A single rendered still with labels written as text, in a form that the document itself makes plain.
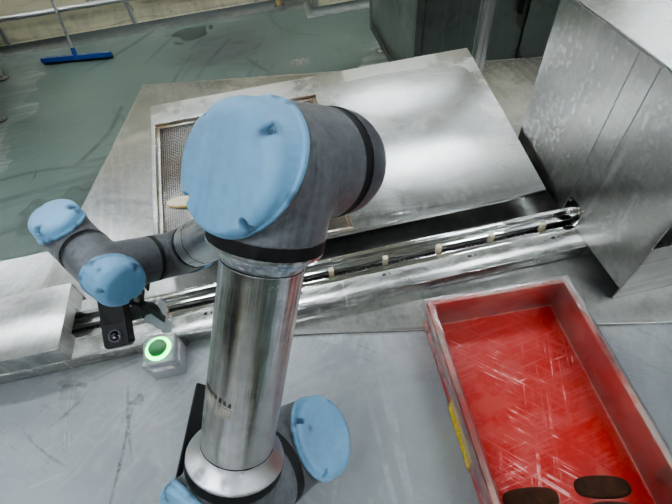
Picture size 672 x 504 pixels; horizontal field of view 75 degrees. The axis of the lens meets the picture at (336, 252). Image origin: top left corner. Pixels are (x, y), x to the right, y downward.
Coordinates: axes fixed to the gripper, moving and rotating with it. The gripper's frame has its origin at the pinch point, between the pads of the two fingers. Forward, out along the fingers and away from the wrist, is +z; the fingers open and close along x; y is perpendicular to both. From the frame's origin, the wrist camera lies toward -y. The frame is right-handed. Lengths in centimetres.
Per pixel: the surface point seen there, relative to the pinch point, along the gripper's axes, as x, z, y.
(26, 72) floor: 163, 94, 339
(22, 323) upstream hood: 30.7, 3.4, 12.5
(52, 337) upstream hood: 22.9, 3.4, 7.0
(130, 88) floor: 71, 94, 283
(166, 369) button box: -0.5, 9.2, -3.6
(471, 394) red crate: -64, 13, -23
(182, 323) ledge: -3.9, 9.1, 7.2
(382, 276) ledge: -53, 9, 8
